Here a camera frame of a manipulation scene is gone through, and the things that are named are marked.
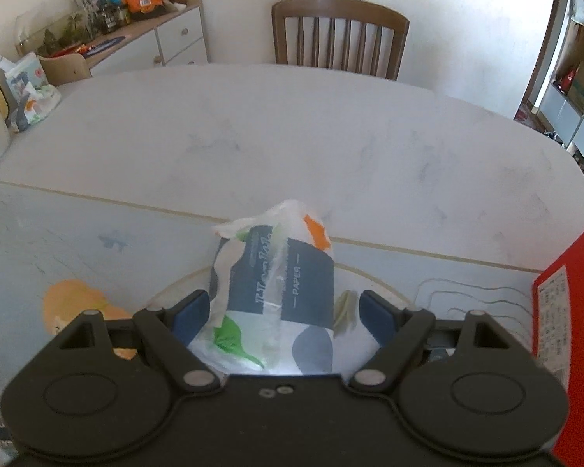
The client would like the brown cardboard box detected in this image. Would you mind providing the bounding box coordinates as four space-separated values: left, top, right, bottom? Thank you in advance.
567 61 584 109

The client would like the light wooden chair back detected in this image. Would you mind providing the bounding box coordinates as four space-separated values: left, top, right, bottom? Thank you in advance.
39 53 92 86

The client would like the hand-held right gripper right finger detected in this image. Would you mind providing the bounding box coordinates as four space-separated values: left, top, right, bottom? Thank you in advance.
347 290 522 393

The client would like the white sideboard cabinet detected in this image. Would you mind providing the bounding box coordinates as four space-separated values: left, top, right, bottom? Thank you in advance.
14 0 210 79

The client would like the white marble desktop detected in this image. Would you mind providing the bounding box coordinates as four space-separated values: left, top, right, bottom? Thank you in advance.
0 63 584 467

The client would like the brown wooden chair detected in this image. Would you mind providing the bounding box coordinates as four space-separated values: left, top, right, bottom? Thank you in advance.
271 0 411 81

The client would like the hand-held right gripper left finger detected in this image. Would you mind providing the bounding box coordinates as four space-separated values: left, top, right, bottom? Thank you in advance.
53 290 223 393

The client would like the printed tissue pack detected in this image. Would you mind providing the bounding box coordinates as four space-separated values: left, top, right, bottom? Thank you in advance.
5 53 62 132

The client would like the red cardboard box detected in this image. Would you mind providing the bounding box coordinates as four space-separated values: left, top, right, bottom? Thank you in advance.
530 214 584 467

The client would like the orange plush toy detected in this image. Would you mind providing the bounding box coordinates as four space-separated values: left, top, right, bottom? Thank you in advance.
41 279 139 362

